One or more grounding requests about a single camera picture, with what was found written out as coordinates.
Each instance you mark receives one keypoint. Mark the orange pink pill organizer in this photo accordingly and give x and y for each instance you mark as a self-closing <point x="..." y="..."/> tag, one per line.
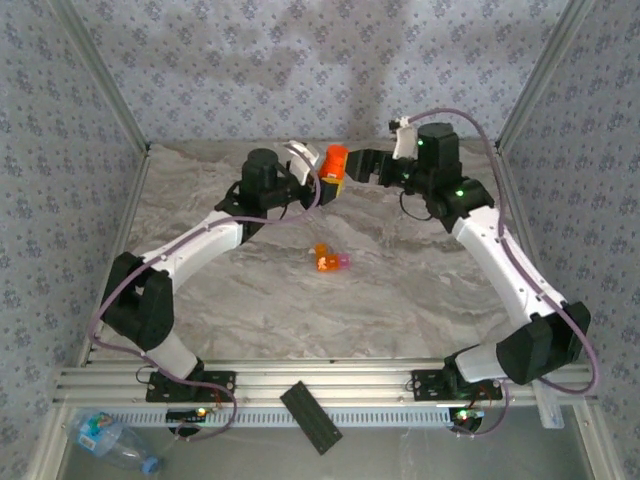
<point x="330" y="262"/>

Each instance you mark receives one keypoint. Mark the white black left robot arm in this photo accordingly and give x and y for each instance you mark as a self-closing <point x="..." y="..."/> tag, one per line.
<point x="190" y="245"/>

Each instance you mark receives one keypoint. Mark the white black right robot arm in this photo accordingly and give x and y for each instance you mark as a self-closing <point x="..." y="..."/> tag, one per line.
<point x="505" y="265"/>

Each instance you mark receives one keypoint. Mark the black ridged bar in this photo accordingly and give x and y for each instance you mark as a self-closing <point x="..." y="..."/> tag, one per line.
<point x="310" y="417"/>

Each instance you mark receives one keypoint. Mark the small circuit board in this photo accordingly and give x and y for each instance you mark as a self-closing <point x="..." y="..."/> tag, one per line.
<point x="182" y="414"/>
<point x="472" y="415"/>

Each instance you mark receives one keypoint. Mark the black round disc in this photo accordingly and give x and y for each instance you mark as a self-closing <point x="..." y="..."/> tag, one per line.
<point x="470" y="426"/>
<point x="187" y="430"/>

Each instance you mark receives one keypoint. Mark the clear plastic package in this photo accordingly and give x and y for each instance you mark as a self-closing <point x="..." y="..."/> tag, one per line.
<point x="550" y="410"/>

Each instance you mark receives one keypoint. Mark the clear plastic water bottle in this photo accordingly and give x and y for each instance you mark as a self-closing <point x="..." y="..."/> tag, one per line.
<point x="100" y="440"/>

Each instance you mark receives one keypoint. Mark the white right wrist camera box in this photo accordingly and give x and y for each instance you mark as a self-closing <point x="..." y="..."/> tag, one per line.
<point x="406" y="142"/>

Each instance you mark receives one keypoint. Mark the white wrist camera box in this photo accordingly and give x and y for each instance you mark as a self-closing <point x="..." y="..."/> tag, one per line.
<point x="302" y="162"/>
<point x="406" y="142"/>

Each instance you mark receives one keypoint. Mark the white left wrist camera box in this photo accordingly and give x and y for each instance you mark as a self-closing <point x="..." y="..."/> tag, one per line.
<point x="302" y="162"/>

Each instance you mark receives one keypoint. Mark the aluminium side rail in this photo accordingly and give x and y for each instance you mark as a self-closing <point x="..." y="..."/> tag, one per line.
<point x="514" y="195"/>
<point x="134" y="195"/>

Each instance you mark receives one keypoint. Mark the aluminium frame post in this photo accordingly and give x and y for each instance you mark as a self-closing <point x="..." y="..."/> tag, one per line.
<point x="106" y="75"/>
<point x="539" y="75"/>

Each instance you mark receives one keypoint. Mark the aluminium slotted base rail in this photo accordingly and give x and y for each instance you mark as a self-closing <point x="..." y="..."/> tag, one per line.
<point x="350" y="380"/>

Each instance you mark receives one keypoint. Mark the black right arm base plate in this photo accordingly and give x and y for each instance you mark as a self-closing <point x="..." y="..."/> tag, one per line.
<point x="430" y="387"/>

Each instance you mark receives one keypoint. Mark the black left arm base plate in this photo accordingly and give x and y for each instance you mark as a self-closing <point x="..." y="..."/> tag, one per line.
<point x="210" y="385"/>

